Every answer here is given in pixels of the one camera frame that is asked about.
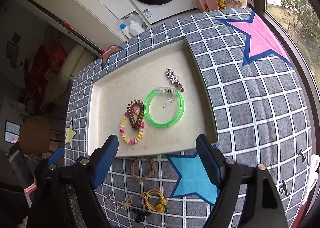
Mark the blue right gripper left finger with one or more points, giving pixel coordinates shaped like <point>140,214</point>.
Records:
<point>101,159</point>

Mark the blue cap detergent bottle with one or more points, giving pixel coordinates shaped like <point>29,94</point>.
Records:
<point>125,30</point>

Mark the beige sofa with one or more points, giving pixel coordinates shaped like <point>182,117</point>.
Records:
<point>77,59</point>

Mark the beige bow hair clip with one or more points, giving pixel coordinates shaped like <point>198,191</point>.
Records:
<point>127,202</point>

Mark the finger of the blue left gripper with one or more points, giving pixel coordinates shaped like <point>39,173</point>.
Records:
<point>55,157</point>

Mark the purple star hair clip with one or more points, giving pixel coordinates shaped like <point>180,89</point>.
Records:
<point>174,79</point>

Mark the black claw hair clip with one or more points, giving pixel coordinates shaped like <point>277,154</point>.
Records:
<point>140,215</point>

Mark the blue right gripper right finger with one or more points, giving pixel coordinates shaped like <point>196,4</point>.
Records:
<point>212,159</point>

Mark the green plastic bangle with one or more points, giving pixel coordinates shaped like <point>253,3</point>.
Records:
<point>164,107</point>

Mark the teal beige jewelry tray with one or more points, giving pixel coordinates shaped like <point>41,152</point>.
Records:
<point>116,104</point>

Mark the pink heart crystal brooch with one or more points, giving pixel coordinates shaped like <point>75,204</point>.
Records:
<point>112,201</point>

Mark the white detergent jug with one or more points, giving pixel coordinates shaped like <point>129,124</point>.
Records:
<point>135,28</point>

